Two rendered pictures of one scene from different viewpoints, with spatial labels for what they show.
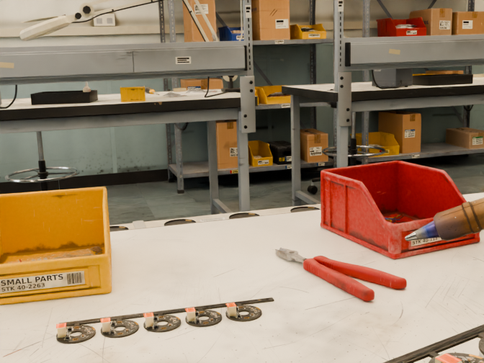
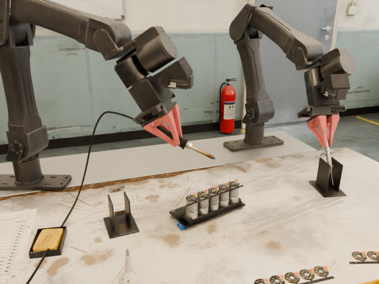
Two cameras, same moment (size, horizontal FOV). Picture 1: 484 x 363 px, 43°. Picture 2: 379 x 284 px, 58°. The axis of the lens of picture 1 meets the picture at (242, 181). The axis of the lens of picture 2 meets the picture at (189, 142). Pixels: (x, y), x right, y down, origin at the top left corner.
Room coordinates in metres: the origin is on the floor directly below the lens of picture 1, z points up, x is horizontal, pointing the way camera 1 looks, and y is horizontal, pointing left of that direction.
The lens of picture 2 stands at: (0.82, -0.14, 1.17)
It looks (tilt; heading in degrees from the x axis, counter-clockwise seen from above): 21 degrees down; 177
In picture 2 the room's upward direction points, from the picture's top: straight up
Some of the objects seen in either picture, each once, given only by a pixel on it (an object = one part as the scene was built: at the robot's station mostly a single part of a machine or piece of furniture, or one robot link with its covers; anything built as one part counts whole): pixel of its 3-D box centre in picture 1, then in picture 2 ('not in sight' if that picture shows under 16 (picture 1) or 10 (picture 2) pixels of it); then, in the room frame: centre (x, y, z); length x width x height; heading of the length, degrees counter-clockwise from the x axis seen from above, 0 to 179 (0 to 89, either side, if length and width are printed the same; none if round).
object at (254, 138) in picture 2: not in sight; (254, 133); (-0.24, 0.14, 0.79); 0.20 x 0.07 x 0.08; 107
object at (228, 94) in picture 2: not in sight; (228, 105); (-2.51, 0.44, 0.29); 0.16 x 0.15 x 0.55; 105
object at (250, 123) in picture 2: not in sight; (258, 115); (-0.23, 0.14, 0.85); 0.09 x 0.06 x 0.06; 119
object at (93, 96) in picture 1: (65, 96); not in sight; (2.60, 0.73, 0.77); 0.24 x 0.16 x 0.04; 91
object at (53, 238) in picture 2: not in sight; (48, 240); (0.27, -0.38, 0.76); 0.07 x 0.05 x 0.02; 7
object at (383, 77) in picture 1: (392, 76); not in sight; (2.92, -0.72, 0.80); 0.15 x 0.12 x 0.10; 35
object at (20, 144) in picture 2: not in sight; (27, 146); (0.01, -0.50, 0.85); 0.09 x 0.06 x 0.06; 159
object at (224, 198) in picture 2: not in sight; (223, 196); (0.17, -0.03, 0.79); 0.02 x 0.02 x 0.05
